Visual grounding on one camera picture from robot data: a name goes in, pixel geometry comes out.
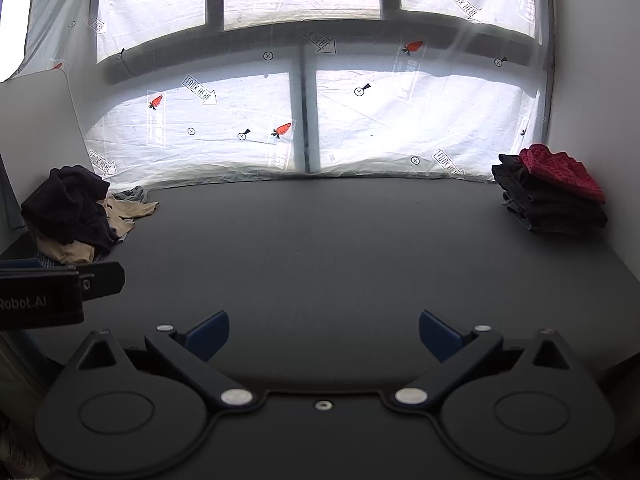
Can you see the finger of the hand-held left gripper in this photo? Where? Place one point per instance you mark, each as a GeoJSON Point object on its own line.
{"type": "Point", "coordinates": [102, 280]}

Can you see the folded blue jeans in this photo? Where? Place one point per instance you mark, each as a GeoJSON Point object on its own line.
{"type": "Point", "coordinates": [555, 224]}

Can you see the window frame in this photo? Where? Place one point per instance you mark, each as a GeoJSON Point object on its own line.
{"type": "Point", "coordinates": [300, 35]}

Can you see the black folded garment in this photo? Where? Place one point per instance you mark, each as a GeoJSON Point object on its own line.
{"type": "Point", "coordinates": [540, 195]}

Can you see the red checked folded cloth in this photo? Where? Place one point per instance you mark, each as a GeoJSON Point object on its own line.
{"type": "Point", "coordinates": [560, 170]}

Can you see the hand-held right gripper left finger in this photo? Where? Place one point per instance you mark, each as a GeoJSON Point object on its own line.
{"type": "Point", "coordinates": [210, 332]}

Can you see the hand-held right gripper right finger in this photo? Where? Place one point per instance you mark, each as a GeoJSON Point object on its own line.
{"type": "Point", "coordinates": [437, 335]}

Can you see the navy knit sweater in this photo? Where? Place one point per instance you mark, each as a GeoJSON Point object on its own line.
{"type": "Point", "coordinates": [65, 200]}

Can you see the printed translucent plastic sheet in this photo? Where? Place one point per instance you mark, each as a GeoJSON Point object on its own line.
{"type": "Point", "coordinates": [200, 125]}

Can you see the beige garment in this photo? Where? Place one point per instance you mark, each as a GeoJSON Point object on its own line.
{"type": "Point", "coordinates": [125, 212]}

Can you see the white leaning board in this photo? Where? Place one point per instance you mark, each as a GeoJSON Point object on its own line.
{"type": "Point", "coordinates": [40, 125]}

